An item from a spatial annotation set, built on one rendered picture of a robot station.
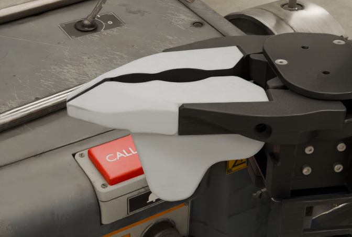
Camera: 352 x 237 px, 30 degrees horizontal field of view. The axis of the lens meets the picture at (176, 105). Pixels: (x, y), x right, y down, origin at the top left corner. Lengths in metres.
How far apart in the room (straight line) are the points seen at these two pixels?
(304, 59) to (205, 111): 0.07
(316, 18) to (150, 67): 0.84
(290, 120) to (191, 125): 0.04
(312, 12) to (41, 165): 0.58
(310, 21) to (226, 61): 0.81
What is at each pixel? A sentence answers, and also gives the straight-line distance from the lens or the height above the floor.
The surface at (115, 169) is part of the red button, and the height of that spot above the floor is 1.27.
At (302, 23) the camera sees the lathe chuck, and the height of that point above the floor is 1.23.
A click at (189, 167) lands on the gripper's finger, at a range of 0.31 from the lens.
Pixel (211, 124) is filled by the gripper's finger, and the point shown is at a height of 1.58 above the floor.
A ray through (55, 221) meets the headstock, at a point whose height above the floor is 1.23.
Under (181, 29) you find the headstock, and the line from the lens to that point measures 1.03.
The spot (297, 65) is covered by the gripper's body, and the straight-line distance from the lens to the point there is 0.32.
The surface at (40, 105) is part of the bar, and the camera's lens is 0.83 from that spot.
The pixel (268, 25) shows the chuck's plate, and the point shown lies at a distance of 1.10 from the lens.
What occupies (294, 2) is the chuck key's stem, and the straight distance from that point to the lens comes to 1.16.
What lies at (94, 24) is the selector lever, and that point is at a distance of 1.03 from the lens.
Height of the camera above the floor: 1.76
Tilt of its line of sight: 36 degrees down
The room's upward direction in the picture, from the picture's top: 2 degrees clockwise
